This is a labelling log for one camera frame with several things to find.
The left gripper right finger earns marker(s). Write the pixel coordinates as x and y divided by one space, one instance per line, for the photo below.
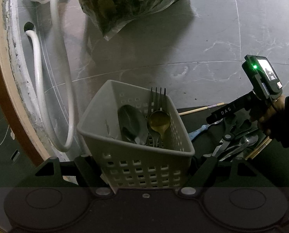
199 173

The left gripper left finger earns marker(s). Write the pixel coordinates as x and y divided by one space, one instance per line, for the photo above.
90 176

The white perforated utensil basket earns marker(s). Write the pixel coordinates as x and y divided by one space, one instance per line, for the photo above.
128 165

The purple banded bamboo chopstick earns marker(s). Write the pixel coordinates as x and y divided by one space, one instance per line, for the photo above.
201 109

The light blue handled utensil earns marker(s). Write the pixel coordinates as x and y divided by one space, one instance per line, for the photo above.
197 132

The steel spoon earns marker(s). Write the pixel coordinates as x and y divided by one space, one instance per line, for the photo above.
243 144

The large dark spoon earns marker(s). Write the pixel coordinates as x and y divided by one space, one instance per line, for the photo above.
133 125

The gold spoon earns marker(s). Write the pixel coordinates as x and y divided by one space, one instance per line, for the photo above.
159 122

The black steel fork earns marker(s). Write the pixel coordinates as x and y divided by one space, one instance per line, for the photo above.
156 101

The gloved right hand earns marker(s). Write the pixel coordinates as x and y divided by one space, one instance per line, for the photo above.
274 122

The dark green scissors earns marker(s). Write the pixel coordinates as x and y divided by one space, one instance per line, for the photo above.
233 128

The bamboo chopstick pair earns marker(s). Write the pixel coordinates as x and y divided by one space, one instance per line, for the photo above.
259 149
256 148

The dark green cabinet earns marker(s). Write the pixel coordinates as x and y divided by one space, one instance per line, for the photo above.
14 163

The brown wooden door frame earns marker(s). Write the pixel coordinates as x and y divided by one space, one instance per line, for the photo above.
10 100

